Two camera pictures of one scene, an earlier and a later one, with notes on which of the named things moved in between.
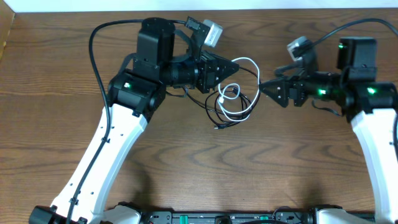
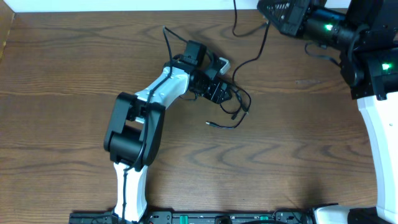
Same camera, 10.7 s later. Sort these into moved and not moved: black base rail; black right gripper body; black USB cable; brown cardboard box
Moved: black right gripper body; black USB cable
Not moved: black base rail; brown cardboard box
